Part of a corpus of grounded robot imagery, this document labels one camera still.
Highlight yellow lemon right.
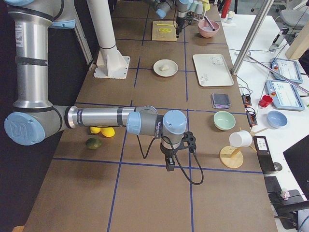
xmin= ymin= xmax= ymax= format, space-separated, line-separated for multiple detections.
xmin=100 ymin=127 xmax=115 ymax=138

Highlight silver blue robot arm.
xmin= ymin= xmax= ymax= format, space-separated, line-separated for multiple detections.
xmin=4 ymin=0 xmax=189 ymax=171
xmin=143 ymin=0 xmax=190 ymax=38

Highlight paper cup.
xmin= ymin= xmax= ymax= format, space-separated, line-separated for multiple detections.
xmin=226 ymin=11 xmax=236 ymax=24

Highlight yellow lemon left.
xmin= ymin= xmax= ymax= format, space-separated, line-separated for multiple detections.
xmin=90 ymin=127 xmax=101 ymax=134

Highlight white bear tray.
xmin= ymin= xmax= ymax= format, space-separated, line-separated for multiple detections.
xmin=193 ymin=54 xmax=234 ymax=87

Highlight wooden mug stand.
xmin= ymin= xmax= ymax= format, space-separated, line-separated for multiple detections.
xmin=219 ymin=128 xmax=268 ymax=169

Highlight near teach pendant tablet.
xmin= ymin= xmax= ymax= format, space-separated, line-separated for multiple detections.
xmin=266 ymin=80 xmax=305 ymax=111

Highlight black device with label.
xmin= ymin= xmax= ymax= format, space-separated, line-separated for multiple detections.
xmin=253 ymin=136 xmax=276 ymax=174

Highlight cream round plate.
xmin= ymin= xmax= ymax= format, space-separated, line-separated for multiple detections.
xmin=153 ymin=59 xmax=178 ymax=77

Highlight steel black handled scoop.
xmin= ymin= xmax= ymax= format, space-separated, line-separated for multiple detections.
xmin=204 ymin=16 xmax=216 ymax=31

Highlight aluminium frame post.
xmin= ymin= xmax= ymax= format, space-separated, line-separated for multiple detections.
xmin=231 ymin=0 xmax=274 ymax=75

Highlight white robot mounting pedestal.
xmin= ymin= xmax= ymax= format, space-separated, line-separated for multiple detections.
xmin=87 ymin=0 xmax=130 ymax=79

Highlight pink bowl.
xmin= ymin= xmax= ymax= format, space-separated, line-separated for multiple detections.
xmin=198 ymin=19 xmax=220 ymax=38

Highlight red cup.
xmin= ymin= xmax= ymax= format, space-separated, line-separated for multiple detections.
xmin=259 ymin=95 xmax=273 ymax=108

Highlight long metal reacher stick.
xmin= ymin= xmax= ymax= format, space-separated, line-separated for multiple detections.
xmin=246 ymin=55 xmax=309 ymax=95

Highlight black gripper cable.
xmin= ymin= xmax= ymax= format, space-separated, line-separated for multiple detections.
xmin=136 ymin=134 xmax=204 ymax=186

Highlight white steamed bun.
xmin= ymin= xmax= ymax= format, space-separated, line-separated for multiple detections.
xmin=159 ymin=64 xmax=170 ymax=72

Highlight lemon slices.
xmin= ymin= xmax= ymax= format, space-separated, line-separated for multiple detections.
xmin=158 ymin=28 xmax=171 ymax=33

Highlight orange black connector strip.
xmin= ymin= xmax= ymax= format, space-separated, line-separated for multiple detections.
xmin=241 ymin=94 xmax=258 ymax=128

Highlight green lime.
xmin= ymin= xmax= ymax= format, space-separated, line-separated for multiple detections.
xmin=85 ymin=137 xmax=102 ymax=149

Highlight far teach pendant tablet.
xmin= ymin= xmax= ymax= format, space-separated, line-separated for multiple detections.
xmin=270 ymin=58 xmax=303 ymax=84

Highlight yellow lemon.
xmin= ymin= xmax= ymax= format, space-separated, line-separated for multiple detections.
xmin=90 ymin=127 xmax=101 ymax=134
xmin=100 ymin=127 xmax=115 ymax=138

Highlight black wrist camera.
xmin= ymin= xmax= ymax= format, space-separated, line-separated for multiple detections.
xmin=182 ymin=131 xmax=197 ymax=153
xmin=186 ymin=12 xmax=194 ymax=25

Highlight blue bowl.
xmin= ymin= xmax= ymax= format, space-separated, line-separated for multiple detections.
xmin=267 ymin=111 xmax=288 ymax=128

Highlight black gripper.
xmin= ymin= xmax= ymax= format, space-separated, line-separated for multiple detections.
xmin=160 ymin=136 xmax=181 ymax=172
xmin=176 ymin=11 xmax=186 ymax=38

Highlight white mug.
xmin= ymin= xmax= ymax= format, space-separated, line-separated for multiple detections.
xmin=229 ymin=130 xmax=253 ymax=148

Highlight mint green bowl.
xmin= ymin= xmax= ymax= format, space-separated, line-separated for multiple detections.
xmin=213 ymin=111 xmax=236 ymax=131

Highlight teach pendant tablet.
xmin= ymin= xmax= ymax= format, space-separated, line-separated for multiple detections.
xmin=270 ymin=58 xmax=303 ymax=84
xmin=266 ymin=80 xmax=305 ymax=111

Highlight cup rack with pastel cups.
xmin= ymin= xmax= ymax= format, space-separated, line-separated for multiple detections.
xmin=187 ymin=0 xmax=211 ymax=21

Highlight yellow plastic knife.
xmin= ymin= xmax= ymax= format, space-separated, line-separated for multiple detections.
xmin=156 ymin=23 xmax=174 ymax=27

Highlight wooden cutting board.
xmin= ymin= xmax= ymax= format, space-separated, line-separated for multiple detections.
xmin=152 ymin=21 xmax=177 ymax=42

